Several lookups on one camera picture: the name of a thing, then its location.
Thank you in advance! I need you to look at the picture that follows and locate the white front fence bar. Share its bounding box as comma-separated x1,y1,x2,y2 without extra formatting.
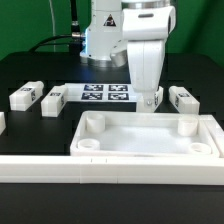
0,156,224,185

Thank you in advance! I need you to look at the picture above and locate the white right fence bar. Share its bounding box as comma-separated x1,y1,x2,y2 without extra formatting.
201,115,224,158

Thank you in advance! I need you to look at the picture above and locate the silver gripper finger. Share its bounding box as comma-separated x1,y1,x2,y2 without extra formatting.
138,93,155,113

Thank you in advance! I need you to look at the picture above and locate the white marker base plate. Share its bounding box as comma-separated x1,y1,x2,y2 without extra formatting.
65,83,141,102

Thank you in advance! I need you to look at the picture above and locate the white fence bar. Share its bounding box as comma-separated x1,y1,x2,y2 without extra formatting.
0,156,224,185
201,115,224,158

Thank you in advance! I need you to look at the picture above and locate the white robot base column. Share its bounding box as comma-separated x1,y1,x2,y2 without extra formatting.
80,0,127,67

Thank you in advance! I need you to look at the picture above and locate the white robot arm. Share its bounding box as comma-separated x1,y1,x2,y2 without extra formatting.
110,0,176,113

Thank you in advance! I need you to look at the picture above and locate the white block at left edge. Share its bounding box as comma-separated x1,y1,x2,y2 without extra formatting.
0,112,6,135

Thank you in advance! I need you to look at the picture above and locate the black cable on base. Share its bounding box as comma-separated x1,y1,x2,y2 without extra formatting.
28,0,84,53

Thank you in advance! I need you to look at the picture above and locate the white thin cable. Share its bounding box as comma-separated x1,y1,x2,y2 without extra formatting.
48,0,57,53

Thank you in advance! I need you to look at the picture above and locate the white desk top tray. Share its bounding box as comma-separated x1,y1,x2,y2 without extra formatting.
70,111,220,158

